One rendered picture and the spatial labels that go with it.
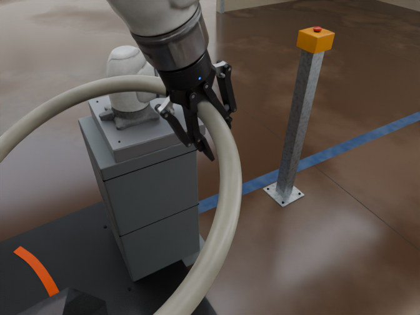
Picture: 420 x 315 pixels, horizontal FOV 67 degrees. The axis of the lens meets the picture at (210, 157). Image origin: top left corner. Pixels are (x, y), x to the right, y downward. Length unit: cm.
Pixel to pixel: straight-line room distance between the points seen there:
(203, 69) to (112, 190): 94
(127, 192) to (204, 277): 99
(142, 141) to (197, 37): 86
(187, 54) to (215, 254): 24
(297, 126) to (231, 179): 146
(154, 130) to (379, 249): 147
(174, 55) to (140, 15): 6
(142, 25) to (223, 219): 24
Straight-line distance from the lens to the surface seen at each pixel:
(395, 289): 203
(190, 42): 40
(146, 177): 133
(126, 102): 126
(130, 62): 121
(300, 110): 180
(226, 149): 44
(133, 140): 123
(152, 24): 37
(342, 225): 217
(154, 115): 133
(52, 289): 194
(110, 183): 129
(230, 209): 40
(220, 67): 50
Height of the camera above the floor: 157
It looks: 39 degrees down
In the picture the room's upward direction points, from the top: straight up
